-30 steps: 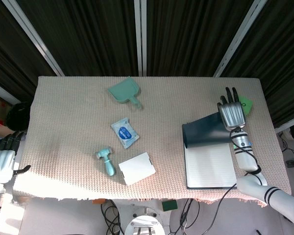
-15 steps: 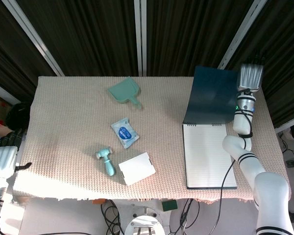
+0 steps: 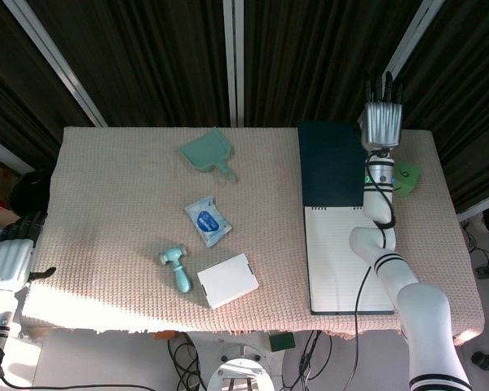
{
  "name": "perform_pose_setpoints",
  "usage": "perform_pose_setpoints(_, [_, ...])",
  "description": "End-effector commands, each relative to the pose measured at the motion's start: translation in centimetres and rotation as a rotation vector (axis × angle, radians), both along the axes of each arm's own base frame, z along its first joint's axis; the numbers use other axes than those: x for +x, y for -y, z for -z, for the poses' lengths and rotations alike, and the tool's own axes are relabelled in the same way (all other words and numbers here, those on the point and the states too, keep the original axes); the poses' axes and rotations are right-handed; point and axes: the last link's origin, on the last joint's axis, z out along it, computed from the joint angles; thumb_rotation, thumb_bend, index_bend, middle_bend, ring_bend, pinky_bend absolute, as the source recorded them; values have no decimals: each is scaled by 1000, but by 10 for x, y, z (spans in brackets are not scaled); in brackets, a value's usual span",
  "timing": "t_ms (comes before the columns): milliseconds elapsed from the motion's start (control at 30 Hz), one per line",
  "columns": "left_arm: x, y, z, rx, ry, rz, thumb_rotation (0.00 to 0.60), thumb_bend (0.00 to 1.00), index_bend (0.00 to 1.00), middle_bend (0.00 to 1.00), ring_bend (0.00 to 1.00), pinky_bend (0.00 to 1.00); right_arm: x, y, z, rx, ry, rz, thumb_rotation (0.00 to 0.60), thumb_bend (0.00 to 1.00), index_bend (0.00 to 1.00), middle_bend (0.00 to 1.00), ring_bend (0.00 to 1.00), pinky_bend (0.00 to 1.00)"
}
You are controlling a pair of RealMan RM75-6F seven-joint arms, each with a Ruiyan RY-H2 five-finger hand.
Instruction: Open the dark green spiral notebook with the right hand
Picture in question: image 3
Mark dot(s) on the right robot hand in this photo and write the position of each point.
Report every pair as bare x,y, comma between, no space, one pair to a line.
381,122

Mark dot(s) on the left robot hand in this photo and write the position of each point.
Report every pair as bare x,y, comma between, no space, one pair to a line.
12,252

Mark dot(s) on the dark blue notebook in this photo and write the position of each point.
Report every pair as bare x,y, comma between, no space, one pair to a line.
342,220

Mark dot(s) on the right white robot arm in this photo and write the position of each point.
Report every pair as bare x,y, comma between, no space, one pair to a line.
403,269

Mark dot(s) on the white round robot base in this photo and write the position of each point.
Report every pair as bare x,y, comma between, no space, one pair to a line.
238,372

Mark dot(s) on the black round object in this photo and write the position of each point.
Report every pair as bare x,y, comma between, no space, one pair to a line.
29,194

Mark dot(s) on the green foam die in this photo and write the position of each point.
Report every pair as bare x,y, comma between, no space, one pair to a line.
407,177

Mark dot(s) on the beige knitted tablecloth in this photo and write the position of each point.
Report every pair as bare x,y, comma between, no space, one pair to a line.
146,228

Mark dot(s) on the teal toy hammer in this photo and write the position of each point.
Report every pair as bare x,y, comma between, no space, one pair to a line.
177,269

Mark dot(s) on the orange small object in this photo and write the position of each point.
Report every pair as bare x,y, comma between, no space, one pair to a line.
164,335

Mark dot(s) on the teal plastic dustpan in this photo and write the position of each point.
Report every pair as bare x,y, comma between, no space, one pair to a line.
205,156

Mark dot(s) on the blue wet wipes packet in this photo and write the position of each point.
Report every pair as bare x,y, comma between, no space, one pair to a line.
208,219

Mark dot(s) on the white cardboard box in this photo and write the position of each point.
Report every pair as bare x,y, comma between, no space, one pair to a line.
227,281

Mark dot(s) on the green rectangular block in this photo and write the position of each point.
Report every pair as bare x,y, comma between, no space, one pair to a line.
281,341

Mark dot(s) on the black stand foot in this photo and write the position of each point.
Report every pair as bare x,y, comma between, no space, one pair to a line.
486,359

